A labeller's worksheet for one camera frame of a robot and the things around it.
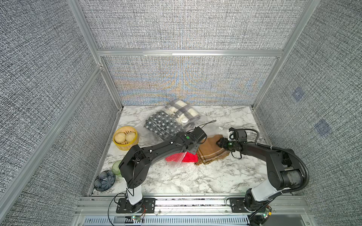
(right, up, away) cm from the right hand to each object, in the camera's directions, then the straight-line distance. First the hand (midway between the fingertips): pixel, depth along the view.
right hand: (219, 139), depth 95 cm
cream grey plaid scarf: (-22, +18, +12) cm, 31 cm away
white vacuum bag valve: (-23, +13, +7) cm, 28 cm away
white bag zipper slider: (+1, +8, +2) cm, 8 cm away
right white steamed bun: (-60, +2, -1) cm, 60 cm away
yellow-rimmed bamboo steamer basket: (-62, -3, -3) cm, 62 cm away
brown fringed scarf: (-8, -7, -5) cm, 12 cm away
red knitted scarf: (-23, -8, -13) cm, 28 cm away
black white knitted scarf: (-39, +11, +5) cm, 41 cm away
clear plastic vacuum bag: (-48, +2, +5) cm, 49 cm away
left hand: (-18, -2, -10) cm, 21 cm away
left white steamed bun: (-67, +2, -1) cm, 67 cm away
